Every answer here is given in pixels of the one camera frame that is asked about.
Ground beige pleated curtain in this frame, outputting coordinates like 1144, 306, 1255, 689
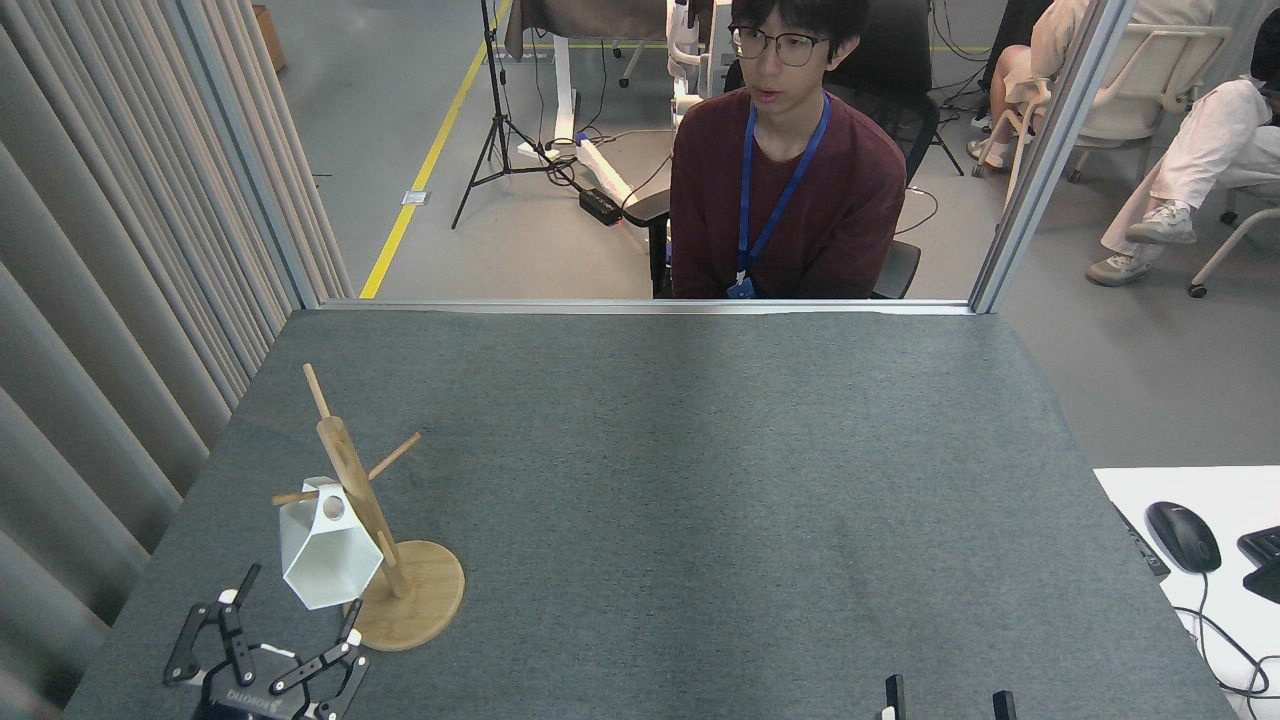
0, 0, 353, 720

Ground dark brown desk top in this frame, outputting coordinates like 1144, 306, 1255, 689
504, 0, 669, 61

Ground white chair on casters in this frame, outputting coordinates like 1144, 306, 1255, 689
1188, 170, 1280, 299

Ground black mouse cable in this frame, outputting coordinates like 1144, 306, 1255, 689
1172, 570, 1280, 699

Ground black keyboard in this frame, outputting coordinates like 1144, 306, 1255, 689
1237, 525, 1280, 605

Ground white stand on wheels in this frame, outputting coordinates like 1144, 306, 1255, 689
667, 0, 741, 129

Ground blue lanyard with badge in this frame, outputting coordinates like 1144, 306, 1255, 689
727, 92, 832, 300

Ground black tripod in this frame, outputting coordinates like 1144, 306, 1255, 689
451, 0, 583, 231

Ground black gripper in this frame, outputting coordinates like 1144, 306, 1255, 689
163, 563, 371, 720

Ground black office chair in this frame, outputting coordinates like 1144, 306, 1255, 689
622, 0, 941, 300

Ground person in white trousers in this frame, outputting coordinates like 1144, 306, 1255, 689
1086, 10, 1280, 288

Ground silver frame rail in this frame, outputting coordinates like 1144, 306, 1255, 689
318, 298, 976, 317

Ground cardboard box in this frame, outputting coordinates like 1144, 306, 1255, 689
252, 5, 287, 74

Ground white hexagonal cup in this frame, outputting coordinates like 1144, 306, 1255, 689
278, 476, 385, 611

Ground black-rimmed glasses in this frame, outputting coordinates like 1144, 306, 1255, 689
728, 24, 832, 68

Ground black flat device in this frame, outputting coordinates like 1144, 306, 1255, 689
1113, 503, 1171, 579

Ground white armchair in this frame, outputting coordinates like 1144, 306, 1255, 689
1003, 22, 1234, 191

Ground person in beige top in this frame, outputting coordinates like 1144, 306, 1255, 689
966, 0, 1217, 167

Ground black computer mouse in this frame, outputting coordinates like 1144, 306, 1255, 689
1145, 501, 1223, 574

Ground grey felt table mat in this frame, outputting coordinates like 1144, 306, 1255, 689
62, 308, 1241, 720

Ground white side table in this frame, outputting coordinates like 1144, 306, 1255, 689
1093, 465, 1280, 720

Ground wooden cup rack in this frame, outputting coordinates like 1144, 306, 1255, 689
270, 362, 467, 653

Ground silver frame post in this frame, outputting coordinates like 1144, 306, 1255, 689
968, 0, 1141, 315
165, 0, 322, 310

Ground seated person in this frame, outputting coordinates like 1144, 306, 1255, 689
669, 0, 908, 300

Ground white desk leg frame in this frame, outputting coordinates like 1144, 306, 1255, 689
517, 36, 641, 207

